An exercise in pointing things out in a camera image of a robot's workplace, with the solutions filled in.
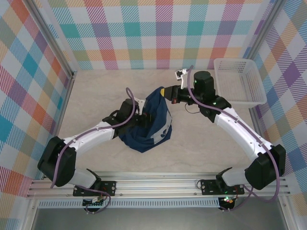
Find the blue t-shirt with cartoon print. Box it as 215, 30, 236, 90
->
118, 86, 173, 154

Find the white plastic mesh basket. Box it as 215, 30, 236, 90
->
213, 57, 267, 105

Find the small circuit board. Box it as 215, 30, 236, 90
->
83, 197, 106, 208
219, 195, 236, 205

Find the grey metal panel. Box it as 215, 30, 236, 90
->
31, 207, 287, 230

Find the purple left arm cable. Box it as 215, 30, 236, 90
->
50, 87, 141, 215

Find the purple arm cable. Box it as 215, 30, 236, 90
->
50, 87, 141, 215
188, 65, 282, 212

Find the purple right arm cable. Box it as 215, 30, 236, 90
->
188, 65, 282, 212

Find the aluminium side rail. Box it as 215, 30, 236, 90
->
43, 71, 78, 179
248, 102, 275, 177

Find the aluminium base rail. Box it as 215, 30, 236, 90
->
26, 171, 292, 198

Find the aluminium frame post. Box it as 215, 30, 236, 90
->
243, 0, 287, 60
25, 0, 79, 81

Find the white slotted cable duct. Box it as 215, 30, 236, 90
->
38, 197, 220, 208

